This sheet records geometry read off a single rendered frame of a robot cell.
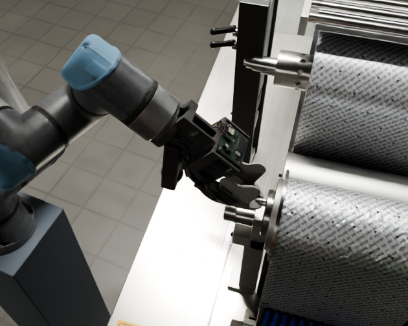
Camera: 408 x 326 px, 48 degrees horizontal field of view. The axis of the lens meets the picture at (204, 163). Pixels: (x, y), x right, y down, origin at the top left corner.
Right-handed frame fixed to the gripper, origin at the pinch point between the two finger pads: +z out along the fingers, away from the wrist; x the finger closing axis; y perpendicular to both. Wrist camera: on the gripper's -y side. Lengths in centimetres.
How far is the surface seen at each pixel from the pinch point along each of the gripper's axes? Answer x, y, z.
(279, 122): 52, -27, 22
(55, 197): 61, -160, 2
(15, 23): 185, -220, -69
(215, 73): 68, -41, 4
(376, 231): -4.8, 16.3, 10.0
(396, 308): -8.4, 10.0, 24.9
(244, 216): 0.3, -5.3, 3.1
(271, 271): -8.4, -1.7, 8.5
